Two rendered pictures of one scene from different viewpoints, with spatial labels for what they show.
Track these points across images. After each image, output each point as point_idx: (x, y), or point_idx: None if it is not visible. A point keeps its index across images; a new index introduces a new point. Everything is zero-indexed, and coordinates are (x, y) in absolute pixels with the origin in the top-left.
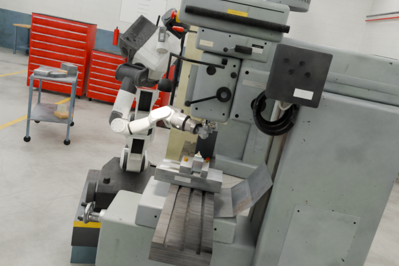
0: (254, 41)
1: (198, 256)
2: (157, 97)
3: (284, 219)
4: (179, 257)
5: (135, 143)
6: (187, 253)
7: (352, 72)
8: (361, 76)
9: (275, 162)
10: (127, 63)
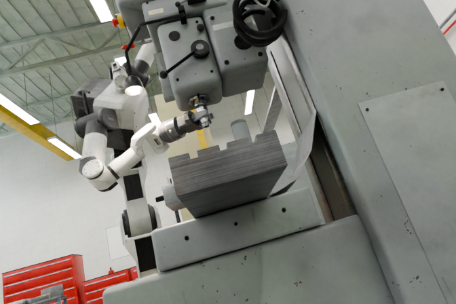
0: None
1: (256, 144)
2: (146, 172)
3: (359, 131)
4: (227, 162)
5: (140, 250)
6: (235, 148)
7: None
8: None
9: (303, 93)
10: None
